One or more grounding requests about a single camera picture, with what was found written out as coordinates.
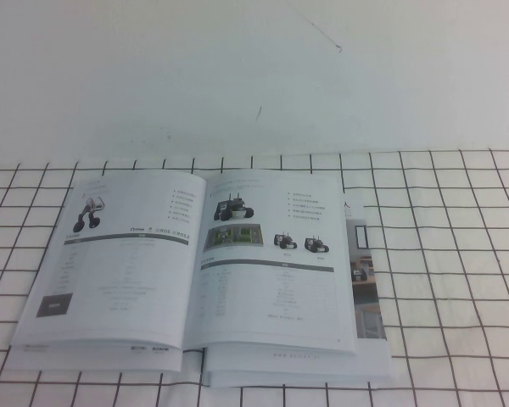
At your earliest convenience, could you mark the open book with photo page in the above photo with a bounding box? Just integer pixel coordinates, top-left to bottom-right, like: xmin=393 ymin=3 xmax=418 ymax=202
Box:
xmin=3 ymin=192 xmax=394 ymax=389

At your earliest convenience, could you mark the white black-grid checkered tablecloth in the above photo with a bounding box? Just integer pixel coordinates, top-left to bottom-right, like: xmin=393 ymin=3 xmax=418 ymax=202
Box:
xmin=0 ymin=148 xmax=509 ymax=407

